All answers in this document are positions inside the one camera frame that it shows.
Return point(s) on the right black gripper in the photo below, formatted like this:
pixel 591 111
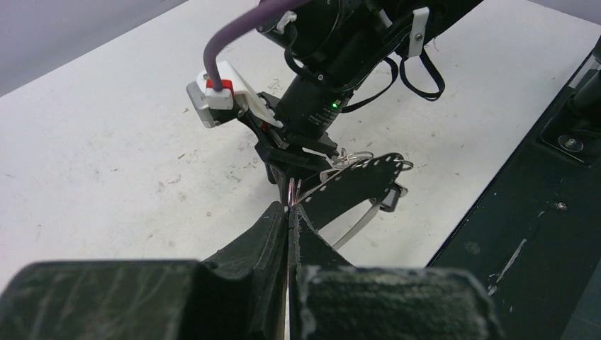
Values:
pixel 301 148

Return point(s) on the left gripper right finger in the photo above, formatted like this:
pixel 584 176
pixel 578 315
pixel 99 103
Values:
pixel 331 299

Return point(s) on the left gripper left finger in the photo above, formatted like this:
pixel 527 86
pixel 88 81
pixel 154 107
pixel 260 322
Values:
pixel 237 293

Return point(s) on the metal key holder ring plate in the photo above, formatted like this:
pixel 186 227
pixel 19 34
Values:
pixel 354 178

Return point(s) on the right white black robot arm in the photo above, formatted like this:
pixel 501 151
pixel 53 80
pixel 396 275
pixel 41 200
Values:
pixel 332 47

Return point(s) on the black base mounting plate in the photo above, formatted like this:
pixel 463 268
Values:
pixel 532 238

